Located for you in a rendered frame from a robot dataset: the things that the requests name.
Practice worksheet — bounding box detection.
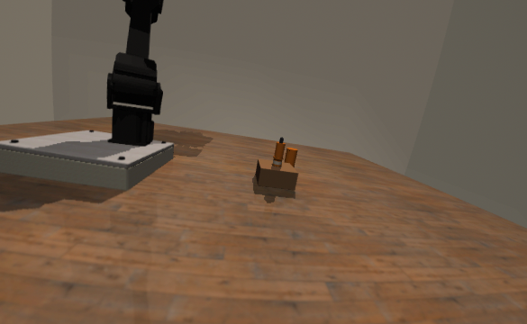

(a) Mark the orange marker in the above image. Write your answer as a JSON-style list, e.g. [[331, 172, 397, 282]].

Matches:
[[273, 137, 286, 167]]

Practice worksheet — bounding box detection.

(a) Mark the brown marker cap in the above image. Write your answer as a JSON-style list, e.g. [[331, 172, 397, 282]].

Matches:
[[284, 148, 298, 167]]

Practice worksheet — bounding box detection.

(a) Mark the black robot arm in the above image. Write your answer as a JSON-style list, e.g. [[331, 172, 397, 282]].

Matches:
[[106, 0, 164, 147]]

